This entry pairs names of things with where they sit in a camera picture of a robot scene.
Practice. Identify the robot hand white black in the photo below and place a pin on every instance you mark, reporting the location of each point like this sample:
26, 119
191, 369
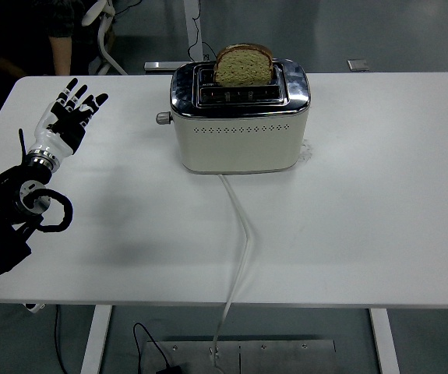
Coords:
50, 140

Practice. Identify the cream and chrome toaster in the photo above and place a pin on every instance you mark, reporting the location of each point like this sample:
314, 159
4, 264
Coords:
239, 148

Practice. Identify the person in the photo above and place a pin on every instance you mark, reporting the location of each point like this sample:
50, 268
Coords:
62, 54

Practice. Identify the white office chair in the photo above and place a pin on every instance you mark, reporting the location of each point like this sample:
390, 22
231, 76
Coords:
104, 43

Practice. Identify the small white black device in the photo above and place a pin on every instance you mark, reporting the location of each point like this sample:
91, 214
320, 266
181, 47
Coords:
34, 307

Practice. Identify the white background table leg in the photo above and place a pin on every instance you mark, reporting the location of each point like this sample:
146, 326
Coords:
192, 23

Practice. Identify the slice of brown bread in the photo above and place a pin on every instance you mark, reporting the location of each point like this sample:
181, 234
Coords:
243, 68

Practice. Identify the black power adapter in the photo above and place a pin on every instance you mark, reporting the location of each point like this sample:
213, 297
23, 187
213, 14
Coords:
170, 370

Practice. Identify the grey floor plate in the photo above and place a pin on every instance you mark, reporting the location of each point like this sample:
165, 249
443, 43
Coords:
358, 65

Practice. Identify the grey metal plate with screws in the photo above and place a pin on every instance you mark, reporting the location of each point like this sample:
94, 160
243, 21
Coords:
286, 358

